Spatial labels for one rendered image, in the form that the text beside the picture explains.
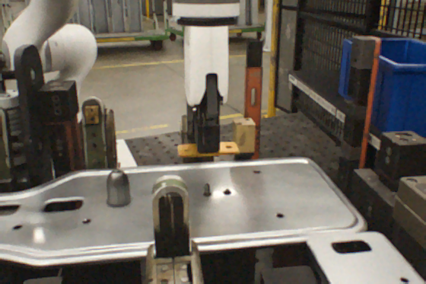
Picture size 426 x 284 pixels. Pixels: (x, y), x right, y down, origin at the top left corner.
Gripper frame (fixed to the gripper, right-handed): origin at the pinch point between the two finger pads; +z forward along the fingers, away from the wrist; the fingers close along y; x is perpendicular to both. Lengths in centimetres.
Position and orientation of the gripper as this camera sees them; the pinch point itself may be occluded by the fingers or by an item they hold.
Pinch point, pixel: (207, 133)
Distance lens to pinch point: 56.4
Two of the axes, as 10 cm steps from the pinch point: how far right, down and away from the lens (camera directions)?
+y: 1.4, 3.4, -9.3
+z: 0.0, 9.4, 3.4
